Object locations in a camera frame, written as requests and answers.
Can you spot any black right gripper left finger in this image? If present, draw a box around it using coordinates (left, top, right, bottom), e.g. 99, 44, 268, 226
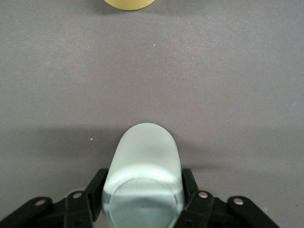
0, 168, 110, 228

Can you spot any pale green plastic cup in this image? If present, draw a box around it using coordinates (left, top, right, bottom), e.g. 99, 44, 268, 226
101, 123, 186, 228

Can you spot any yellow plastic cup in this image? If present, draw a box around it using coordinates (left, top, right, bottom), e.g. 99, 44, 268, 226
103, 0, 156, 11

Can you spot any dark grey table mat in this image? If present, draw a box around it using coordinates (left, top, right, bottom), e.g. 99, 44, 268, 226
0, 0, 304, 228

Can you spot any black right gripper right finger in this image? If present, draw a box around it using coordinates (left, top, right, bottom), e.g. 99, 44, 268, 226
174, 168, 281, 228

